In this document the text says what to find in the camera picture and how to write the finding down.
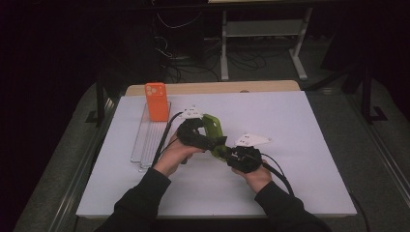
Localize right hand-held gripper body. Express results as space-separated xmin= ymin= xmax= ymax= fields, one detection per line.
xmin=226 ymin=132 xmax=273 ymax=174

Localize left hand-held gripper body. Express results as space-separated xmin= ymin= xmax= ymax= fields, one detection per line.
xmin=176 ymin=105 xmax=216 ymax=152

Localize green cartoon phone case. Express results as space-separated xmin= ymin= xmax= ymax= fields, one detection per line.
xmin=201 ymin=113 xmax=230 ymax=162

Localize orange phone case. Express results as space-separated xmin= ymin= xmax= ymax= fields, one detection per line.
xmin=144 ymin=82 xmax=170 ymax=123

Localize clear plastic rack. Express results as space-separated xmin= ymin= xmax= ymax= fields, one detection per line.
xmin=130 ymin=101 xmax=172 ymax=172

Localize person's right hand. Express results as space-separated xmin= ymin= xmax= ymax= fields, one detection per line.
xmin=231 ymin=163 xmax=274 ymax=194

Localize person's left hand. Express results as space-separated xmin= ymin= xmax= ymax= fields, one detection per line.
xmin=153 ymin=133 xmax=205 ymax=178

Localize wooden table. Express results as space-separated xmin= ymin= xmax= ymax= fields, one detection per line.
xmin=125 ymin=79 xmax=302 ymax=97

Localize black metal stand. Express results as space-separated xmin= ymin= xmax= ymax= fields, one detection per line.
xmin=360 ymin=62 xmax=390 ymax=126
xmin=84 ymin=69 xmax=108 ymax=129

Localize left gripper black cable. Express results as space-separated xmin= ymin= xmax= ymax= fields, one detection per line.
xmin=150 ymin=111 xmax=186 ymax=169

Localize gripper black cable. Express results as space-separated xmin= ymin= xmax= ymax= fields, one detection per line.
xmin=260 ymin=152 xmax=371 ymax=232
xmin=150 ymin=111 xmax=186 ymax=169

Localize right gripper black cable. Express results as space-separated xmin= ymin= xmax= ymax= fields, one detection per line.
xmin=260 ymin=152 xmax=371 ymax=232

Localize tangle of floor cables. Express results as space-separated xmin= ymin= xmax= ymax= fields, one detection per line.
xmin=154 ymin=35 xmax=269 ymax=83

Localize hanging white cable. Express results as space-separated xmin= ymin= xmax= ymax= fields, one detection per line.
xmin=156 ymin=11 xmax=203 ymax=31

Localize white metal table frame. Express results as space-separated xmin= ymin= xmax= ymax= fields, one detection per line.
xmin=220 ymin=7 xmax=314 ymax=81

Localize metal side rail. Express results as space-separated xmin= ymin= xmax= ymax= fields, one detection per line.
xmin=346 ymin=95 xmax=410 ymax=198
xmin=47 ymin=96 xmax=121 ymax=232

